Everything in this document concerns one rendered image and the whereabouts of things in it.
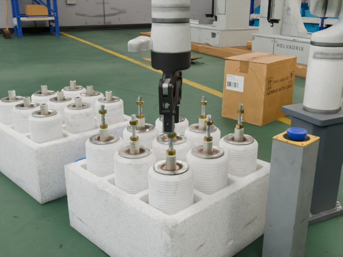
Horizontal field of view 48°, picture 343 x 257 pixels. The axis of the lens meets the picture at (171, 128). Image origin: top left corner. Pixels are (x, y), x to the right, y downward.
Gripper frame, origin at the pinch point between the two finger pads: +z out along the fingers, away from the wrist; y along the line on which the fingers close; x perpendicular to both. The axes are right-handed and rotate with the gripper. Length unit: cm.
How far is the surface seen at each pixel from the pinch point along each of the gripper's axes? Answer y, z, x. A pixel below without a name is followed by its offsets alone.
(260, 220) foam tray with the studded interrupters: 14.9, 29.9, -20.4
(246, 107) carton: 111, 27, -19
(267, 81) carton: 108, 14, -28
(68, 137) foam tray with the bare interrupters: 32, 17, 37
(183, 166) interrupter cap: 0.2, 9.8, -2.5
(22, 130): 35, 17, 54
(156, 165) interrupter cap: -0.1, 9.8, 3.1
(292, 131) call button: 4.1, 2.3, -24.2
